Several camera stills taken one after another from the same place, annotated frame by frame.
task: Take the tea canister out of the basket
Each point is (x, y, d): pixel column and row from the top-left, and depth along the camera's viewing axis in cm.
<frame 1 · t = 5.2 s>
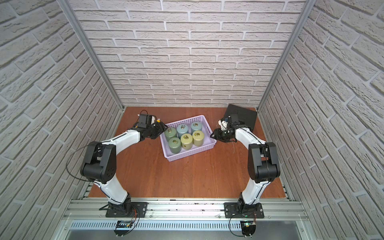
left hand: (167, 126, 95), fingers open
right hand: (215, 136, 94), fingers open
lavender plastic basket: (209, 139, 101), point 2 cm above the table
dark green canister back left: (170, 132, 96), point 9 cm above the table
blue-grey canister back middle: (181, 129, 97), point 10 cm above the table
blue-grey canister back right: (195, 126, 99), point 9 cm above the table
green canister front left: (175, 144, 91), point 8 cm above the table
yellow-green canister front middle: (186, 141, 93), point 8 cm above the table
yellow-green canister front right: (198, 137, 94), point 9 cm above the table
black plastic tool case: (249, 117, 116), on the table

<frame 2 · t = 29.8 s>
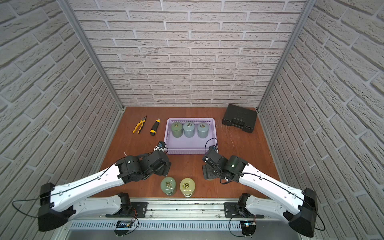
left hand: (164, 160, 74), fingers open
right hand: (212, 170, 75), fingers open
lavender plastic basket: (195, 142, 105), on the table
dark green canister back left: (177, 129, 99), point 8 cm above the table
blue-grey canister back middle: (189, 129, 99), point 8 cm above the table
blue-grey canister back right: (203, 130, 99), point 7 cm above the table
green canister front left: (168, 185, 75), point 9 cm above the table
yellow-green canister front middle: (187, 186, 74), point 10 cm above the table
yellow black pliers: (140, 124, 109), point 2 cm above the table
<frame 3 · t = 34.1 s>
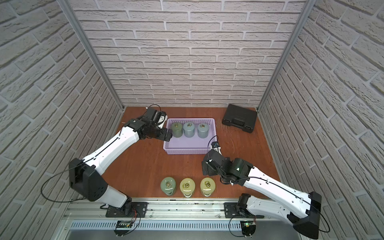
left hand: (166, 131, 83), fingers open
right hand: (212, 163, 74), fingers open
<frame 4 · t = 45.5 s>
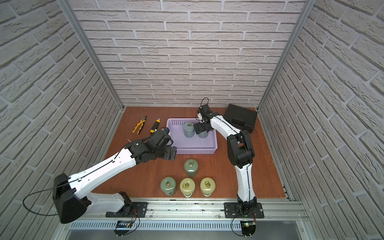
left hand: (171, 148, 78), fingers open
right hand: (205, 127, 100), fingers open
dark green canister back left: (191, 166, 82), point 9 cm above the table
